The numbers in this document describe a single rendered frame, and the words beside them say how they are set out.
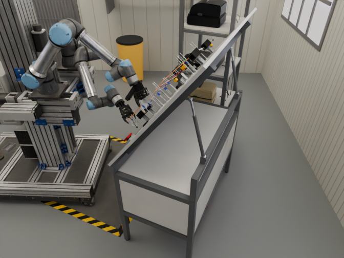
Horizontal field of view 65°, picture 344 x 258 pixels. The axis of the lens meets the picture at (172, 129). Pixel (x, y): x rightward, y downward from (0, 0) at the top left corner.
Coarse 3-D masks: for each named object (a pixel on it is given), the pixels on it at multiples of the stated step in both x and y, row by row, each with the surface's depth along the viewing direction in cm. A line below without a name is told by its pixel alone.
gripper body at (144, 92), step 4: (140, 80) 179; (132, 84) 177; (136, 84) 178; (140, 84) 177; (136, 88) 179; (140, 88) 178; (144, 88) 180; (136, 92) 179; (140, 92) 177; (144, 92) 181; (136, 96) 179; (140, 96) 180; (144, 96) 178
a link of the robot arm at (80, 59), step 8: (80, 48) 201; (80, 56) 199; (80, 64) 200; (80, 72) 200; (88, 72) 201; (88, 80) 199; (88, 88) 198; (88, 96) 198; (96, 96) 200; (88, 104) 196; (96, 104) 198
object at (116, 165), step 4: (152, 116) 231; (140, 128) 217; (124, 152) 194; (132, 152) 202; (120, 156) 191; (124, 156) 193; (128, 156) 199; (116, 160) 187; (120, 160) 189; (124, 160) 194; (112, 164) 184; (116, 164) 185; (120, 164) 190; (108, 168) 185; (112, 168) 183; (116, 168) 186; (112, 172) 186
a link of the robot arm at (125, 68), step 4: (124, 60) 172; (128, 60) 174; (120, 64) 173; (124, 64) 172; (128, 64) 173; (120, 68) 174; (124, 68) 173; (128, 68) 173; (132, 68) 175; (120, 72) 175; (124, 72) 174; (128, 72) 174; (132, 72) 175; (128, 76) 175
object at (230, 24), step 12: (180, 0) 226; (180, 12) 232; (180, 24) 237; (228, 24) 245; (180, 36) 244; (216, 36) 231; (180, 48) 250; (240, 48) 282; (180, 60) 257; (228, 60) 237; (240, 60) 289; (216, 72) 257; (228, 72) 245; (180, 84) 271; (216, 96) 301; (228, 96) 301
